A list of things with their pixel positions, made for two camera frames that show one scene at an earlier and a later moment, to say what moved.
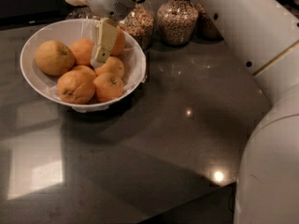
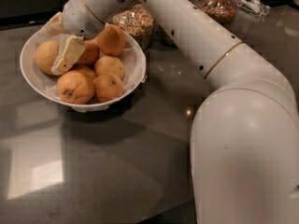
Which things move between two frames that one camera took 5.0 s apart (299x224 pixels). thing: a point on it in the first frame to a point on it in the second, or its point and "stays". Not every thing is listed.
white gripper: [104, 0] to [78, 19]
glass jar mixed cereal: [139, 21] stays
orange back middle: [82, 50] stays
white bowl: [56, 60] stays
